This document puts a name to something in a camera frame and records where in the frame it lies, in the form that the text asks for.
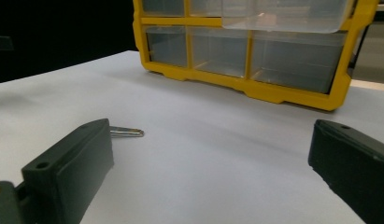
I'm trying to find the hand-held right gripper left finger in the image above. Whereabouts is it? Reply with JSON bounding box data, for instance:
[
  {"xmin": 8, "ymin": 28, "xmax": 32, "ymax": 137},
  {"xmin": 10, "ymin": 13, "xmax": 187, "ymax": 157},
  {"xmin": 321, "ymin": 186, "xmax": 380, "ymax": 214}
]
[{"xmin": 21, "ymin": 118, "xmax": 115, "ymax": 224}]

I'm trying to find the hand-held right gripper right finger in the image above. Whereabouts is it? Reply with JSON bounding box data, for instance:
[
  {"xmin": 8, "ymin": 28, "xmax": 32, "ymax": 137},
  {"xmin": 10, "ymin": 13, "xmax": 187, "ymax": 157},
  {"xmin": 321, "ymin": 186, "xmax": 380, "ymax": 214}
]
[{"xmin": 307, "ymin": 119, "xmax": 384, "ymax": 224}]

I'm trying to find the yellow drawer organizer cabinet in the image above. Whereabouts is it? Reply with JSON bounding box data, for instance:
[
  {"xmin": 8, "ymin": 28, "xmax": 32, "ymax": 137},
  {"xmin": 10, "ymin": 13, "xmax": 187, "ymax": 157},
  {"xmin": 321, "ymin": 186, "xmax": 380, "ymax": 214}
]
[{"xmin": 132, "ymin": 0, "xmax": 380, "ymax": 112}]

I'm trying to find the large clear plastic drawer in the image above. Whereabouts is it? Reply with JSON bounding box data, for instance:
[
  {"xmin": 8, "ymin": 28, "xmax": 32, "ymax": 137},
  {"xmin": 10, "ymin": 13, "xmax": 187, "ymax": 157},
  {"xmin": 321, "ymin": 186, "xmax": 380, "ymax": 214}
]
[{"xmin": 221, "ymin": 0, "xmax": 356, "ymax": 35}]

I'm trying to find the small clear plastic drawer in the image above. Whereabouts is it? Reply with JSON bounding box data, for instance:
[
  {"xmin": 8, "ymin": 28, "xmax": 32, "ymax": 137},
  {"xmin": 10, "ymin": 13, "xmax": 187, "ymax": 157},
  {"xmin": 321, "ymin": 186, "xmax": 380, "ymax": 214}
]
[
  {"xmin": 189, "ymin": 0, "xmax": 224, "ymax": 18},
  {"xmin": 142, "ymin": 0, "xmax": 185, "ymax": 18}
]

